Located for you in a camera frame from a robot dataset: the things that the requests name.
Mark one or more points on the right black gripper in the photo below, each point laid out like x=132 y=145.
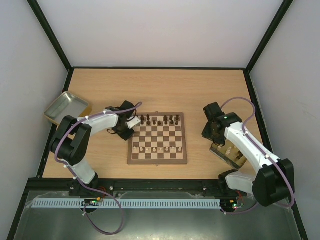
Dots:
x=216 y=136

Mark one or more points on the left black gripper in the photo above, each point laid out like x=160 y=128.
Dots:
x=125 y=137

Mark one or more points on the gold metal tin tray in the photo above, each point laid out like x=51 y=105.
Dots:
x=230 y=154

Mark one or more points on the wooden chess board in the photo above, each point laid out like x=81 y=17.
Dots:
x=159 y=139

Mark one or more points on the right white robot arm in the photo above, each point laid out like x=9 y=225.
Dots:
x=255 y=170

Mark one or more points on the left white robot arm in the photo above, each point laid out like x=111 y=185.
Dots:
x=71 y=139

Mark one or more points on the silver metal tin lid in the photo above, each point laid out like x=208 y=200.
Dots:
x=67 y=104

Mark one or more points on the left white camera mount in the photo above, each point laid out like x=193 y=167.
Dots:
x=132 y=123

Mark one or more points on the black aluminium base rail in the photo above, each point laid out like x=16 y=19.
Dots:
x=204 y=187

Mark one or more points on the grey slotted cable duct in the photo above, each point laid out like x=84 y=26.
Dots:
x=73 y=203

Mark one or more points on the right black frame post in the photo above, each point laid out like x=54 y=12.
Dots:
x=277 y=19

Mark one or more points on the black frame post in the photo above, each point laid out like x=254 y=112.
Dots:
x=39 y=14
x=277 y=19

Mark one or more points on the left black frame post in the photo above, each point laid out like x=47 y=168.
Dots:
x=39 y=14

